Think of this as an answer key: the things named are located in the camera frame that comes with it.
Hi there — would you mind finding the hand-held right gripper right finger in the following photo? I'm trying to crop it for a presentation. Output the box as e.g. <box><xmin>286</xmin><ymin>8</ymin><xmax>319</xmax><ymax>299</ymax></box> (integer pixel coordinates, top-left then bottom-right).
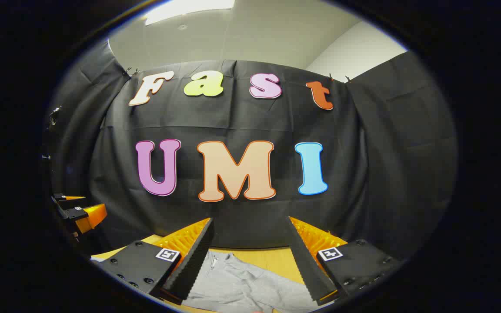
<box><xmin>286</xmin><ymin>216</ymin><xmax>407</xmax><ymax>306</ymax></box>

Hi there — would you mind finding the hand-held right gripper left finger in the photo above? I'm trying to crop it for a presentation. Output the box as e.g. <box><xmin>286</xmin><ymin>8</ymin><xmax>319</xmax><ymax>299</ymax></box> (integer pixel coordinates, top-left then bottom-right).
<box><xmin>92</xmin><ymin>217</ymin><xmax>215</xmax><ymax>305</ymax></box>

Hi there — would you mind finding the grey zip-neck sweatshirt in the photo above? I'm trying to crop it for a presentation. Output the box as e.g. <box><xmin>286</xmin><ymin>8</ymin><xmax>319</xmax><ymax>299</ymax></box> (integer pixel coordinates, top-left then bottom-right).
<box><xmin>90</xmin><ymin>251</ymin><xmax>334</xmax><ymax>313</ymax></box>

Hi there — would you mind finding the black backdrop cloth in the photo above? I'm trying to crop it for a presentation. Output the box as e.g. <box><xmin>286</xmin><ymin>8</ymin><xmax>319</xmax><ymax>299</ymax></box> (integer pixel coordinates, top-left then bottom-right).
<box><xmin>42</xmin><ymin>39</ymin><xmax>458</xmax><ymax>261</ymax></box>

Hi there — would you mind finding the ceiling light panel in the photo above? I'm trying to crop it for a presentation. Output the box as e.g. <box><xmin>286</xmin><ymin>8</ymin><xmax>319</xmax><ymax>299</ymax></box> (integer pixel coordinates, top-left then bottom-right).
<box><xmin>145</xmin><ymin>0</ymin><xmax>236</xmax><ymax>26</ymax></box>

